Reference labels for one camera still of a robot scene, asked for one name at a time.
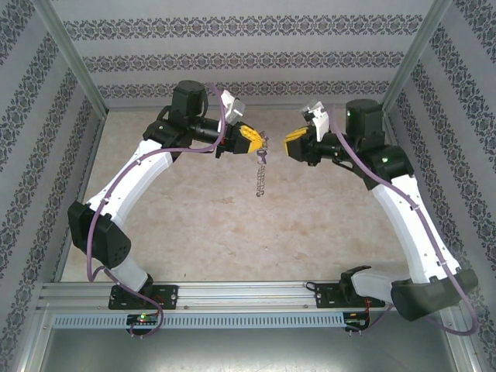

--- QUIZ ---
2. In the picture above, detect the silver bead bracelet chain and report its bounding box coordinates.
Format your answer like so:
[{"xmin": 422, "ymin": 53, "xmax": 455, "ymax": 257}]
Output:
[{"xmin": 253, "ymin": 129, "xmax": 271, "ymax": 198}]

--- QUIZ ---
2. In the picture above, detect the small dark circuit board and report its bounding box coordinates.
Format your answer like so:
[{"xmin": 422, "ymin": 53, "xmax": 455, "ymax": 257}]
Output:
[{"xmin": 344, "ymin": 312, "xmax": 371, "ymax": 330}]

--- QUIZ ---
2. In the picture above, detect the circuit board with green light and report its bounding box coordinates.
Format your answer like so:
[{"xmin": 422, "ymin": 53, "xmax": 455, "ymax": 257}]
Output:
[{"xmin": 126, "ymin": 313, "xmax": 160, "ymax": 326}]

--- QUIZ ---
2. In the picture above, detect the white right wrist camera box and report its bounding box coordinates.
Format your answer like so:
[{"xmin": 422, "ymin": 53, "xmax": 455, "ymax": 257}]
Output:
[{"xmin": 298, "ymin": 100, "xmax": 331, "ymax": 143}]

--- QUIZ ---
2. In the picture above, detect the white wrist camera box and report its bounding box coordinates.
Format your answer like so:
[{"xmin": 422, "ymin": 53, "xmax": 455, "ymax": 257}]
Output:
[
  {"xmin": 298, "ymin": 100, "xmax": 331, "ymax": 143},
  {"xmin": 220, "ymin": 89, "xmax": 248, "ymax": 126}
]

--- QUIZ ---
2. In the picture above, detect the aluminium side rail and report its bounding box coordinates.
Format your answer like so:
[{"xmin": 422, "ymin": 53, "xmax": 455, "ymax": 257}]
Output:
[
  {"xmin": 377, "ymin": 108, "xmax": 400, "ymax": 150},
  {"xmin": 52, "ymin": 112, "xmax": 108, "ymax": 282}
]

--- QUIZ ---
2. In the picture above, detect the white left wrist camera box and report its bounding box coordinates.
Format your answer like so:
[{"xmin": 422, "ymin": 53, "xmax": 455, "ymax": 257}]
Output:
[{"xmin": 220, "ymin": 89, "xmax": 248, "ymax": 126}]

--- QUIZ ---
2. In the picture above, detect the aluminium frame post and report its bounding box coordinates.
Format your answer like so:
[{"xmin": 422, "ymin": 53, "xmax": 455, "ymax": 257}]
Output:
[
  {"xmin": 33, "ymin": 0, "xmax": 109, "ymax": 115},
  {"xmin": 377, "ymin": 0, "xmax": 454, "ymax": 113}
]

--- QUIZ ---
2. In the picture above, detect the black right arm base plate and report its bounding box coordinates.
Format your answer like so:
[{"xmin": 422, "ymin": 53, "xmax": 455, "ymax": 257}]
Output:
[{"xmin": 314, "ymin": 281, "xmax": 387, "ymax": 310}]

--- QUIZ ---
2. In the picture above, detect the long aluminium mounting rail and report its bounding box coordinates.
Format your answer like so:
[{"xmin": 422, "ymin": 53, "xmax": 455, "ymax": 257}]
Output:
[{"xmin": 36, "ymin": 281, "xmax": 396, "ymax": 311}]

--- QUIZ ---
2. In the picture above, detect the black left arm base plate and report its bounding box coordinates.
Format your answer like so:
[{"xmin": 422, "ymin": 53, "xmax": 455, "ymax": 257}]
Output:
[{"xmin": 108, "ymin": 284, "xmax": 179, "ymax": 311}]

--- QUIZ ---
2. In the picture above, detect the grey slotted cable duct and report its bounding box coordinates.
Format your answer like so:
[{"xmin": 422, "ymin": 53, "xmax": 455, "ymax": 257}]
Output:
[{"xmin": 52, "ymin": 312, "xmax": 346, "ymax": 329}]

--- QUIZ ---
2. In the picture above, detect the aluminium frame rail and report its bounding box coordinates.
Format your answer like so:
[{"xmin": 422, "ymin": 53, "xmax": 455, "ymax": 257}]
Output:
[
  {"xmin": 439, "ymin": 305, "xmax": 484, "ymax": 372},
  {"xmin": 15, "ymin": 305, "xmax": 55, "ymax": 372}
]

